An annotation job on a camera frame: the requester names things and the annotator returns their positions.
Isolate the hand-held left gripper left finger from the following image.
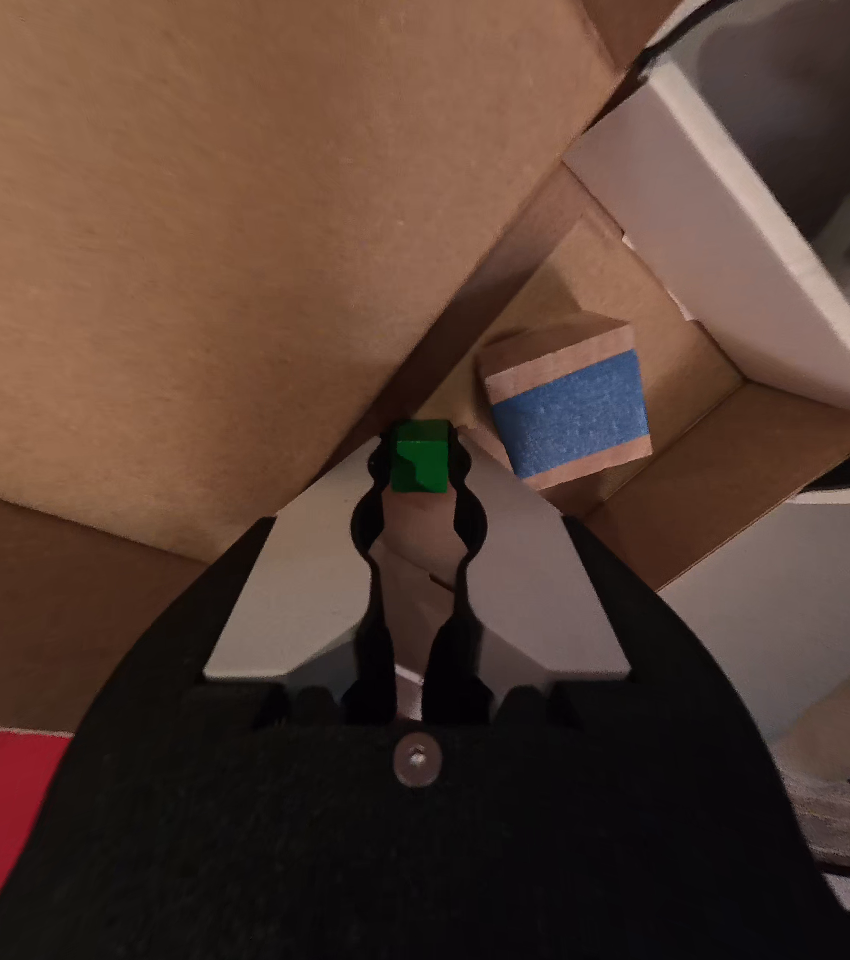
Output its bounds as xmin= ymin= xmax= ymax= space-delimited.
xmin=203 ymin=429 xmax=399 ymax=725

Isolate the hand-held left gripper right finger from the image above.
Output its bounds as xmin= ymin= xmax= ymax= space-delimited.
xmin=425 ymin=426 xmax=634 ymax=725

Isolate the wooden block with blue band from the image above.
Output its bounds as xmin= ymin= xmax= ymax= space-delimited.
xmin=479 ymin=315 xmax=654 ymax=492

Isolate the white cardboard box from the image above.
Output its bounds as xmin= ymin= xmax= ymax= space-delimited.
xmin=0 ymin=0 xmax=850 ymax=732

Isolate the green cube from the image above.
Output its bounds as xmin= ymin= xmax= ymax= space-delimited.
xmin=389 ymin=420 xmax=450 ymax=496

